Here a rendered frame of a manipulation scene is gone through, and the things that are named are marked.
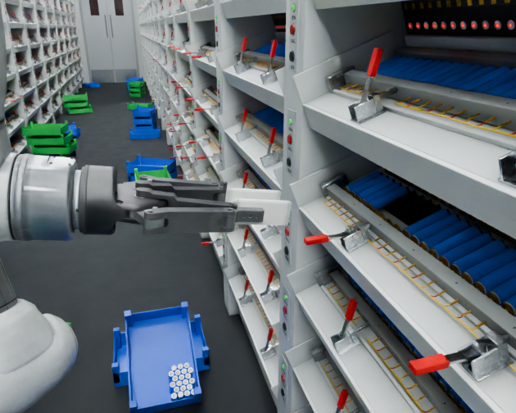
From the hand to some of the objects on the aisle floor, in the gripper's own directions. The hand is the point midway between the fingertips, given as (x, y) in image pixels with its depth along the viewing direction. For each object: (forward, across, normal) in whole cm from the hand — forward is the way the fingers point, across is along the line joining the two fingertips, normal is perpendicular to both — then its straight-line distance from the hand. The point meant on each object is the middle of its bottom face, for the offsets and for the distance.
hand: (258, 206), depth 54 cm
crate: (-1, +67, +78) cm, 103 cm away
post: (+37, +28, +79) cm, 92 cm away
